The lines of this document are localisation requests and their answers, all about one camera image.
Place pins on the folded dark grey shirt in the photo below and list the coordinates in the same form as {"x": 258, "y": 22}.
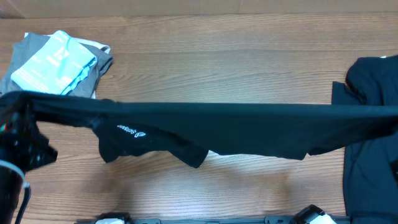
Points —
{"x": 31, "y": 43}

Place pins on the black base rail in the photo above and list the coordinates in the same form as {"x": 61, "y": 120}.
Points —
{"x": 270, "y": 219}

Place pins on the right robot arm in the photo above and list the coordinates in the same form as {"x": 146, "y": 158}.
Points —
{"x": 312, "y": 215}

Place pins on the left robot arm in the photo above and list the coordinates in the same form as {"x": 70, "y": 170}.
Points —
{"x": 23, "y": 148}

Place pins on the folded light blue shirt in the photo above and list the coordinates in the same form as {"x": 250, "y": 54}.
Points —
{"x": 57, "y": 67}

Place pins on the black polo shirt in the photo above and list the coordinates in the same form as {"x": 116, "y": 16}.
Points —
{"x": 190, "y": 131}

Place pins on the pile of black clothes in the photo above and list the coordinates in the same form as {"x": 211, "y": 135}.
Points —
{"x": 370, "y": 167}

